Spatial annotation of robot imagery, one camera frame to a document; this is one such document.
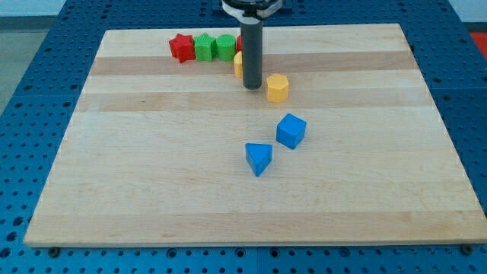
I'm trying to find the yellow hexagon block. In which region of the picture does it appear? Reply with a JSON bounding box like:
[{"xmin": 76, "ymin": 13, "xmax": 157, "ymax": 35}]
[{"xmin": 266, "ymin": 74, "xmax": 289, "ymax": 104}]

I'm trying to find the robot arm flange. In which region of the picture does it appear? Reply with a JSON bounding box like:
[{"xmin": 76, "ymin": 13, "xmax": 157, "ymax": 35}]
[{"xmin": 221, "ymin": 0, "xmax": 284, "ymax": 21}]

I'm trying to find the blue cube block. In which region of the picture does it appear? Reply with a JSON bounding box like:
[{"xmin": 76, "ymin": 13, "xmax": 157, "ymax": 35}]
[{"xmin": 276, "ymin": 113, "xmax": 307, "ymax": 149}]

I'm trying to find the blue triangle block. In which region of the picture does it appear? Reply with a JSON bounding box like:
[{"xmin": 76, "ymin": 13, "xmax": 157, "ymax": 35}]
[{"xmin": 245, "ymin": 143, "xmax": 273, "ymax": 177}]

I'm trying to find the yellow block behind rod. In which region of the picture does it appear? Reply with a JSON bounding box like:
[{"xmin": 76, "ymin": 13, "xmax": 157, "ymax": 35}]
[{"xmin": 234, "ymin": 51, "xmax": 243, "ymax": 78}]

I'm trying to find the green cylinder block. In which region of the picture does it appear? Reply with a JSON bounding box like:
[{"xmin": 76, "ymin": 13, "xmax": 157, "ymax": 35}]
[{"xmin": 216, "ymin": 34, "xmax": 236, "ymax": 62}]

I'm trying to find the green star block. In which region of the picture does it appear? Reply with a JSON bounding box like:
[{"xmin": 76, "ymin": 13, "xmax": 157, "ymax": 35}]
[{"xmin": 193, "ymin": 33, "xmax": 217, "ymax": 62}]

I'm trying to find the wooden board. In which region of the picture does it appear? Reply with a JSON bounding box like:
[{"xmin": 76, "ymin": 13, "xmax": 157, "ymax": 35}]
[{"xmin": 24, "ymin": 24, "xmax": 486, "ymax": 247}]

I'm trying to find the red block behind rod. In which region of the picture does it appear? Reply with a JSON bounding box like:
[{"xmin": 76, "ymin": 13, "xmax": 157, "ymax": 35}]
[{"xmin": 236, "ymin": 35, "xmax": 242, "ymax": 52}]

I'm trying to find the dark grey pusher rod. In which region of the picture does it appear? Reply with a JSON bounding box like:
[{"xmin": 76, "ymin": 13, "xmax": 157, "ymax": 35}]
[{"xmin": 240, "ymin": 18, "xmax": 263, "ymax": 90}]

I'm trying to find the red star block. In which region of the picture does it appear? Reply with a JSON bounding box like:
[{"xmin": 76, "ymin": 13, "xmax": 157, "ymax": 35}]
[{"xmin": 169, "ymin": 33, "xmax": 196, "ymax": 63}]

